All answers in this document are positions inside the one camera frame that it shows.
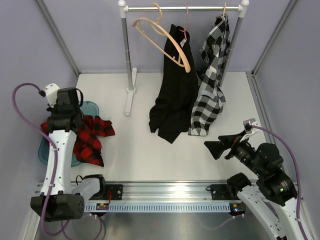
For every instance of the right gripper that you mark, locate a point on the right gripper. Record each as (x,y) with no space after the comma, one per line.
(217,147)

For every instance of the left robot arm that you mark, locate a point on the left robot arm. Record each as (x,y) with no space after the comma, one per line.
(58,200)

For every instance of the red black plaid shirt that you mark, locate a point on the red black plaid shirt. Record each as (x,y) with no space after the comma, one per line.
(86,130)

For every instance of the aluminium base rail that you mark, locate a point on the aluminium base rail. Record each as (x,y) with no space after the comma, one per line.
(164,192)

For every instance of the left aluminium frame post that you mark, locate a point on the left aluminium frame post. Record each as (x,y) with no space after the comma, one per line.
(43,9)

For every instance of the white black plaid shirt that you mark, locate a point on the white black plaid shirt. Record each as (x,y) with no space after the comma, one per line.
(210,100)

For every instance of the aluminium frame post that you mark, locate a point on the aluminium frame post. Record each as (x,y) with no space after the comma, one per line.
(43,9)
(282,21)

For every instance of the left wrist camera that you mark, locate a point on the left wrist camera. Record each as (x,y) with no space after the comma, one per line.
(51,94)

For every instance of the teal plastic bin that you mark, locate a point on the teal plastic bin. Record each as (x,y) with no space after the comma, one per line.
(88,108)

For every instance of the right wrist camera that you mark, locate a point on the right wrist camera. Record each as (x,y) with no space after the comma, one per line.
(249,128)

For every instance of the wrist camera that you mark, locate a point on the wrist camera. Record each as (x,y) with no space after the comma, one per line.
(51,94)
(249,128)

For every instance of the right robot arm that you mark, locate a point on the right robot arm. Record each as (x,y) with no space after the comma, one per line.
(285,221)

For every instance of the right aluminium frame post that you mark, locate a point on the right aluminium frame post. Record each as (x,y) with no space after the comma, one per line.
(282,21)

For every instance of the white cable duct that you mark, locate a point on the white cable duct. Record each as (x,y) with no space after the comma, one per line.
(118,207)

